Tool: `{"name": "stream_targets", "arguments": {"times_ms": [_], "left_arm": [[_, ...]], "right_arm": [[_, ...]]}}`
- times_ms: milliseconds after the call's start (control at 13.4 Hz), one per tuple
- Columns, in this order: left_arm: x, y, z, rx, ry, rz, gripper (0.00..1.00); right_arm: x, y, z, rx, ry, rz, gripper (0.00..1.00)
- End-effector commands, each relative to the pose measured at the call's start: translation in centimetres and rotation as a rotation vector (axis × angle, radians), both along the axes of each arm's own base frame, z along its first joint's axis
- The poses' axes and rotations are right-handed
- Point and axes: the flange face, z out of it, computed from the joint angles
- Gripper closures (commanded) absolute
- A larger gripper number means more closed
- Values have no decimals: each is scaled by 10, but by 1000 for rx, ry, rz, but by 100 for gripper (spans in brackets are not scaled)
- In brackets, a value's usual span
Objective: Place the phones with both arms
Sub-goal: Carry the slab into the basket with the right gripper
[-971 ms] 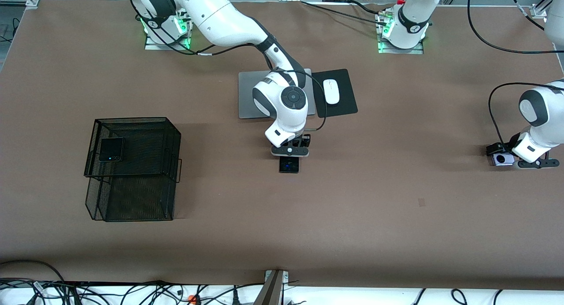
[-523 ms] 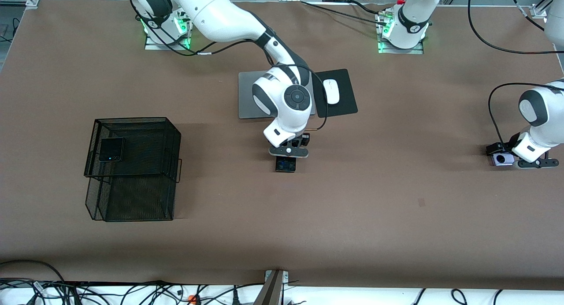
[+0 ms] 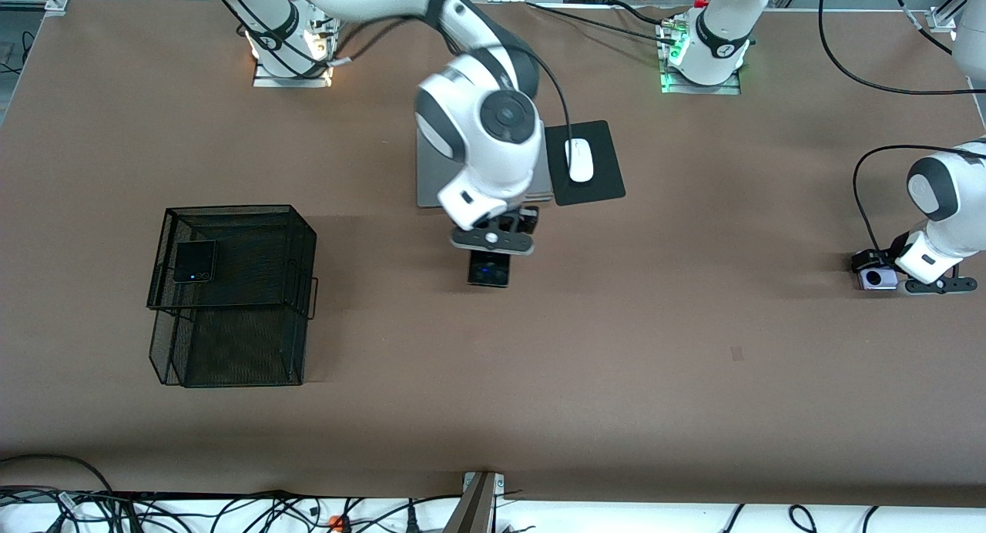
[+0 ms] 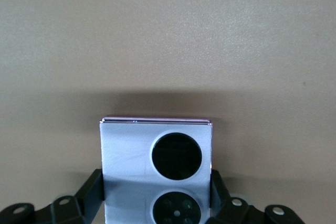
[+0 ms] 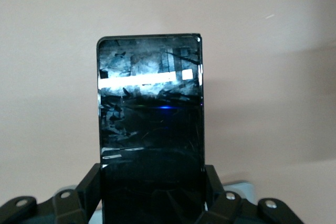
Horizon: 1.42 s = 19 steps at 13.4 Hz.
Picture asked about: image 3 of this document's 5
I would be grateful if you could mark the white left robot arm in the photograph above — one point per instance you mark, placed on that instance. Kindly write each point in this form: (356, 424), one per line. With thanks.
(955, 225)

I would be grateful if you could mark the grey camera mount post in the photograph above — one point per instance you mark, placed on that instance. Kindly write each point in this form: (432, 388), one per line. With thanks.
(474, 510)

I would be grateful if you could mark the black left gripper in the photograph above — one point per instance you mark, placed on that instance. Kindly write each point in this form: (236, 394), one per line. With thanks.
(898, 248)

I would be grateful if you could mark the silver closed laptop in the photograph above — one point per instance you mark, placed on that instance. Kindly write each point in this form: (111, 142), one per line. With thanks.
(427, 179)

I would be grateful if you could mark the black mouse pad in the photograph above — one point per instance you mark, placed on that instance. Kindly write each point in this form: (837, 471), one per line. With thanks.
(605, 163)

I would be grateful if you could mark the white computer mouse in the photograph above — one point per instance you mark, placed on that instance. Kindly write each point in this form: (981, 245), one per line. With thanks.
(583, 167)

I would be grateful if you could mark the lavender flip phone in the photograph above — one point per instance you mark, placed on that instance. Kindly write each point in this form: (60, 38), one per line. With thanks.
(878, 280)

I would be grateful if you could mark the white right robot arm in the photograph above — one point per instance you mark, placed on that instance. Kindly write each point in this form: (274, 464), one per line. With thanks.
(485, 155)

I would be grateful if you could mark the black flip phone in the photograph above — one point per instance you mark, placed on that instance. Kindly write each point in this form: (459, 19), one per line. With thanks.
(192, 263)

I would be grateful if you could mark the black slab smartphone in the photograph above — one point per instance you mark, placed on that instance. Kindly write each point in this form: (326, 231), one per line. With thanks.
(489, 275)

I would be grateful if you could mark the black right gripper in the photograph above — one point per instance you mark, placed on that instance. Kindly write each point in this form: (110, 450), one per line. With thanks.
(527, 220)

